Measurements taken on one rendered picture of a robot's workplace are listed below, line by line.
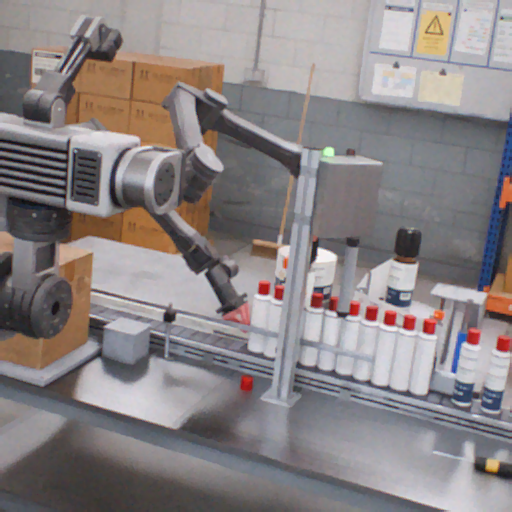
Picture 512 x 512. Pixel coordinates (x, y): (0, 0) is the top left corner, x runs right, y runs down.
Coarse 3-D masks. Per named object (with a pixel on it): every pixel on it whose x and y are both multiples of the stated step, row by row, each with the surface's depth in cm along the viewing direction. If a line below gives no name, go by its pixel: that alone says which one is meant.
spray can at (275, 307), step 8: (280, 288) 241; (280, 296) 242; (272, 304) 242; (280, 304) 242; (272, 312) 243; (280, 312) 242; (272, 320) 243; (280, 320) 243; (272, 328) 244; (272, 344) 245; (264, 352) 247; (272, 352) 245
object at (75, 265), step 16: (0, 240) 242; (64, 256) 235; (80, 256) 237; (64, 272) 230; (80, 272) 238; (80, 288) 240; (80, 304) 242; (80, 320) 243; (16, 336) 228; (64, 336) 237; (80, 336) 245; (0, 352) 231; (16, 352) 229; (32, 352) 228; (48, 352) 230; (64, 352) 238; (32, 368) 229
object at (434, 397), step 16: (96, 304) 272; (144, 320) 264; (160, 320) 265; (176, 336) 255; (192, 336) 256; (208, 336) 257; (224, 336) 258; (240, 352) 248; (304, 368) 242; (368, 384) 237; (432, 400) 231; (448, 400) 232; (496, 416) 226
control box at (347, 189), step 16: (320, 160) 215; (336, 160) 216; (352, 160) 219; (368, 160) 222; (320, 176) 215; (336, 176) 214; (352, 176) 217; (368, 176) 219; (320, 192) 215; (336, 192) 215; (352, 192) 218; (368, 192) 221; (320, 208) 216; (336, 208) 217; (352, 208) 220; (368, 208) 222; (320, 224) 216; (336, 224) 218; (352, 224) 221; (368, 224) 224
